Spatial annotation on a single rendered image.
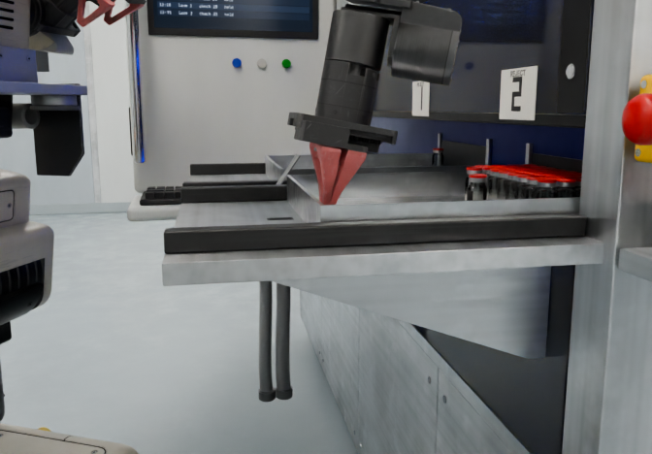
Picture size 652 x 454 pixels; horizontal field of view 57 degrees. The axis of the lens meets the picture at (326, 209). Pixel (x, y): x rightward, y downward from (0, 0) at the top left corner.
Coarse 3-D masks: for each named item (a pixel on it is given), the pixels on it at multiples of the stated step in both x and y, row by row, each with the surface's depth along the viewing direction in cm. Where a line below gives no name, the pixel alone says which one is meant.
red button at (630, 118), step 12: (636, 96) 47; (648, 96) 46; (636, 108) 46; (648, 108) 45; (624, 120) 47; (636, 120) 46; (648, 120) 45; (624, 132) 48; (636, 132) 46; (648, 132) 45; (636, 144) 47; (648, 144) 46
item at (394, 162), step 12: (276, 156) 114; (288, 156) 114; (372, 156) 117; (384, 156) 117; (396, 156) 118; (408, 156) 118; (420, 156) 119; (276, 168) 94; (300, 168) 115; (312, 168) 90; (360, 168) 91; (372, 168) 91; (384, 168) 91; (396, 168) 92; (408, 168) 92; (420, 168) 92; (432, 168) 93; (444, 168) 93; (456, 168) 93
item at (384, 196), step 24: (288, 192) 79; (312, 192) 81; (360, 192) 82; (384, 192) 83; (408, 192) 84; (432, 192) 84; (456, 192) 85; (312, 216) 60; (336, 216) 56; (360, 216) 56; (384, 216) 57; (408, 216) 57; (432, 216) 58; (456, 216) 58; (480, 216) 59
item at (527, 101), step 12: (504, 72) 74; (516, 72) 71; (528, 72) 68; (504, 84) 74; (516, 84) 71; (528, 84) 68; (504, 96) 74; (528, 96) 68; (504, 108) 74; (528, 108) 68
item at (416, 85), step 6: (414, 84) 106; (420, 84) 103; (426, 84) 101; (414, 90) 107; (420, 90) 104; (426, 90) 101; (414, 96) 107; (420, 96) 104; (426, 96) 101; (414, 102) 107; (420, 102) 104; (426, 102) 101; (414, 108) 107; (420, 108) 104; (426, 108) 101; (414, 114) 107; (420, 114) 104; (426, 114) 101
